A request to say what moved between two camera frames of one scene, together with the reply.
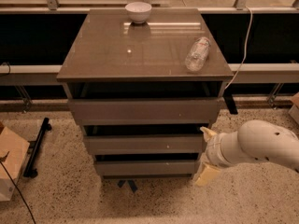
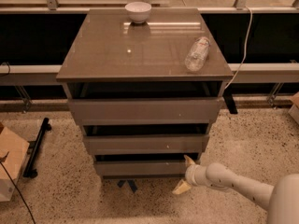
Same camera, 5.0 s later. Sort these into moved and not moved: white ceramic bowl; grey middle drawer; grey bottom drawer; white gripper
Moved: white gripper
Not moved: white ceramic bowl; grey bottom drawer; grey middle drawer
